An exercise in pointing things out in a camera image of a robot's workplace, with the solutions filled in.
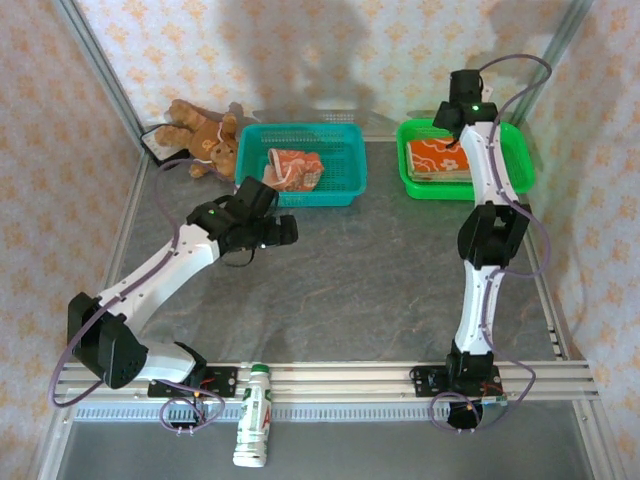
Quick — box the bright orange patterned towel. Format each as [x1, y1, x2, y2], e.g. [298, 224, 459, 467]
[407, 138, 474, 177]

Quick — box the pale orange patterned towel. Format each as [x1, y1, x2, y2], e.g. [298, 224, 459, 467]
[262, 147, 325, 192]

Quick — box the beige rabbit lettering towel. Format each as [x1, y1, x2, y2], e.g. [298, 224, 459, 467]
[405, 169, 474, 185]

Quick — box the teal plastic basket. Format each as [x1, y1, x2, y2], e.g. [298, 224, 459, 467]
[234, 122, 369, 209]

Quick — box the green plastic basket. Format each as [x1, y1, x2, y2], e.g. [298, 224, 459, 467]
[396, 117, 537, 202]

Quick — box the grey marbled table mat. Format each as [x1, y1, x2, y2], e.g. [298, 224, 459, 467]
[117, 139, 556, 364]

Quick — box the brown teddy bear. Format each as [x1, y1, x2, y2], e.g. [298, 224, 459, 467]
[153, 98, 241, 184]

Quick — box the black box with white face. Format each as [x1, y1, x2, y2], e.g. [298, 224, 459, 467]
[139, 124, 191, 171]

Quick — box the white green drink bottle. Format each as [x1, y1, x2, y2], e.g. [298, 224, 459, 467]
[232, 363, 274, 469]

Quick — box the small green circuit board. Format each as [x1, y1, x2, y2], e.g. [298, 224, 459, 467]
[479, 393, 509, 426]

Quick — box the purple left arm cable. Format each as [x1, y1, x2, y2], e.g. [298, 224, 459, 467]
[47, 158, 239, 435]

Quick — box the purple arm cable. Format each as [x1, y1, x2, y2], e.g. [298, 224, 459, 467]
[47, 158, 239, 435]
[429, 53, 554, 435]

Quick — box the aluminium side rail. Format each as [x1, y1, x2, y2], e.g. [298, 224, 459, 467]
[79, 149, 149, 362]
[509, 192, 572, 362]

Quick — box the aluminium upright post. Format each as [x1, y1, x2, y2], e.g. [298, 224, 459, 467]
[54, 0, 146, 146]
[509, 0, 596, 126]

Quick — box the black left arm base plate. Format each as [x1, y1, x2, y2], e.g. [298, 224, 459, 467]
[147, 364, 239, 400]

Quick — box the aluminium cross rail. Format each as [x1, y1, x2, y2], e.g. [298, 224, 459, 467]
[53, 358, 599, 401]

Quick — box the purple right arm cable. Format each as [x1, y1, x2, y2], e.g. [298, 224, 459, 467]
[429, 53, 554, 435]

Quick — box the grey slotted cable duct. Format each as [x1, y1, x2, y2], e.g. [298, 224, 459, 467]
[72, 402, 576, 424]

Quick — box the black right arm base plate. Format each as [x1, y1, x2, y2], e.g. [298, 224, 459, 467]
[409, 364, 501, 399]

